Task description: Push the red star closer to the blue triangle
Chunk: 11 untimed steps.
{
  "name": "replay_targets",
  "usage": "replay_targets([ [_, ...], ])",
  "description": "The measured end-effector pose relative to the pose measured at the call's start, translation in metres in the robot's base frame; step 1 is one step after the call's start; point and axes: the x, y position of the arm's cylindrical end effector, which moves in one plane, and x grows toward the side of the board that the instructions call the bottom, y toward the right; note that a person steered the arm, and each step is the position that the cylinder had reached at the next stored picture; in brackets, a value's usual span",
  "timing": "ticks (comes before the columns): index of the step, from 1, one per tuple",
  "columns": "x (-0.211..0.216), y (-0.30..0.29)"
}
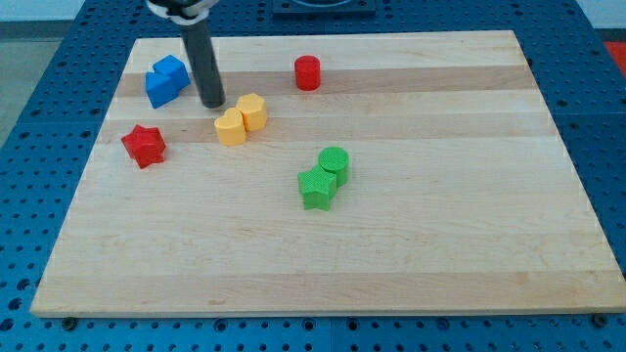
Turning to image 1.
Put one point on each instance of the blue cube block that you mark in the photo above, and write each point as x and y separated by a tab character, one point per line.
175	70

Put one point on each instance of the light wooden board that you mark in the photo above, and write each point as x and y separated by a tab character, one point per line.
461	197

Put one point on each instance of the green star block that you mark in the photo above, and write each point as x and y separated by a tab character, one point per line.
317	187

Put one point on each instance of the green cylinder block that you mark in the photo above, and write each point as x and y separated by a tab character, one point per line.
335	160

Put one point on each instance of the yellow heart block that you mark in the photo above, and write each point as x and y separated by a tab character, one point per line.
230	128

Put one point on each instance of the yellow hexagon block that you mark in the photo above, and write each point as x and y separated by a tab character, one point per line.
254	111

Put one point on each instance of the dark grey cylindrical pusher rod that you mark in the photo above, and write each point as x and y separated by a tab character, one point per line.
197	41

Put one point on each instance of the white and black rod mount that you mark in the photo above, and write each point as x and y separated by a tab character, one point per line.
181	11

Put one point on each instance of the red star block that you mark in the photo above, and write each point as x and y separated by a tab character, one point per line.
145	145

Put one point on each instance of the red cylinder block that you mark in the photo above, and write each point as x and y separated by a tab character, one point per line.
307	71

